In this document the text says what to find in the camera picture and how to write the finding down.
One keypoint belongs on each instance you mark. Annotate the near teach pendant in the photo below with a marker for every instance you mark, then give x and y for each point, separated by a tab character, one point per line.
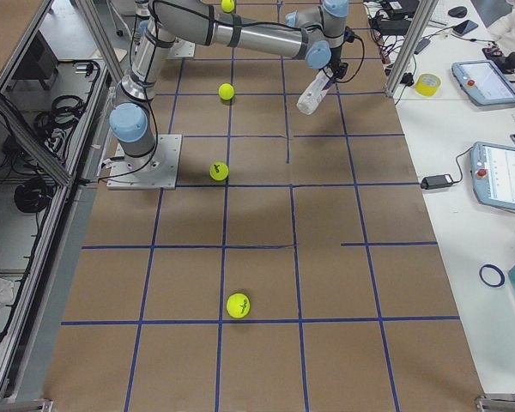
493	174

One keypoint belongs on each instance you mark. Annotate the centre Head tennis ball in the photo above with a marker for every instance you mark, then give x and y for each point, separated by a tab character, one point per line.
226	91

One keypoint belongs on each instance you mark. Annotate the teach pendant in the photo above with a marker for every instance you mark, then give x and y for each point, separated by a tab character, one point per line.
484	83
493	174

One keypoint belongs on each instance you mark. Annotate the black power adapter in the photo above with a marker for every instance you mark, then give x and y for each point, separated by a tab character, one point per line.
434	182

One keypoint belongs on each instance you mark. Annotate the near left Wilson tennis ball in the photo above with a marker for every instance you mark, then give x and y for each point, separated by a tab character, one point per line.
238	305

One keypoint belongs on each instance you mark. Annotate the far left tennis ball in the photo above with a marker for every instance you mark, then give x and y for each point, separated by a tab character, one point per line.
228	6

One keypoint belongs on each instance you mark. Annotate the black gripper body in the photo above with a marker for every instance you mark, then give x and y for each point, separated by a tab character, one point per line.
331	72

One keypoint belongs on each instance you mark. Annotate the far teach pendant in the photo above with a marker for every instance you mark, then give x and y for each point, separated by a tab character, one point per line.
484	83

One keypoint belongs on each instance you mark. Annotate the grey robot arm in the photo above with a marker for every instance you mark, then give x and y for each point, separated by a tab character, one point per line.
253	56

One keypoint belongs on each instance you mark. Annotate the white tennis ball can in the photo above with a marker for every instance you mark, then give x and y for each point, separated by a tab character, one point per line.
315	92

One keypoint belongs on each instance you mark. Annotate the yellow tape roll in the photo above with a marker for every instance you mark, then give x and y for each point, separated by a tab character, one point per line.
427	84

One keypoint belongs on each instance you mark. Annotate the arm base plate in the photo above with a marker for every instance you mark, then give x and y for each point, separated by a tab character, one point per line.
157	170

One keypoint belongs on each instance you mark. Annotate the tennis ball near base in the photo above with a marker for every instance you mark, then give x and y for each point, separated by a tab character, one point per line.
219	171

